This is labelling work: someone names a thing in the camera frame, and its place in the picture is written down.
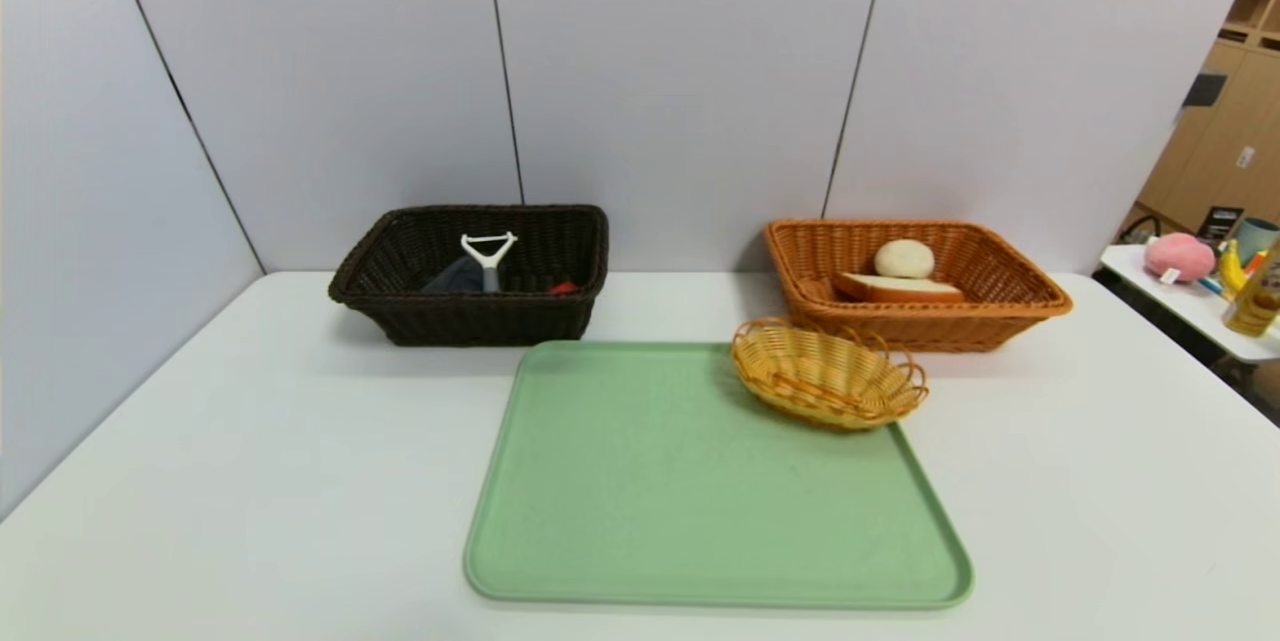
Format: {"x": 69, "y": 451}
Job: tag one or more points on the dark grey towel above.
{"x": 452, "y": 278}

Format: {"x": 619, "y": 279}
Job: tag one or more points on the teal cup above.
{"x": 1258, "y": 239}

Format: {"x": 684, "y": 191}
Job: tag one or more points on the large dark brown wicker basket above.
{"x": 470, "y": 319}

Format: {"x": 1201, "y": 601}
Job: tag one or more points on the small black card box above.
{"x": 1220, "y": 223}

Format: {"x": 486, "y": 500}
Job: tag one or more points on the pink plush toy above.
{"x": 1180, "y": 257}

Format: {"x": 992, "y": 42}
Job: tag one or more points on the small red tomato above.
{"x": 563, "y": 288}

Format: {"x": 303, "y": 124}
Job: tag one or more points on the small yellow wicker basket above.
{"x": 828, "y": 376}

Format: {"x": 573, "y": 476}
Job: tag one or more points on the yellow drink bottle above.
{"x": 1256, "y": 309}

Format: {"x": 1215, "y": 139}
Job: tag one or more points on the grey box on cabinet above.
{"x": 1205, "y": 89}

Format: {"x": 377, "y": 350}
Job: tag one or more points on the yellow banana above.
{"x": 1232, "y": 269}

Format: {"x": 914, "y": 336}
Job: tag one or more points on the large orange wicker basket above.
{"x": 920, "y": 326}

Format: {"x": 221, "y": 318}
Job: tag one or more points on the white bread slice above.
{"x": 898, "y": 289}

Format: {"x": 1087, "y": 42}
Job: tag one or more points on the light green plastic tray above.
{"x": 720, "y": 501}

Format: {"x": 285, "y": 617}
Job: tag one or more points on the white bun with orange top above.
{"x": 904, "y": 259}

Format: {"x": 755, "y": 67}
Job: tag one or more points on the white side table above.
{"x": 1135, "y": 269}

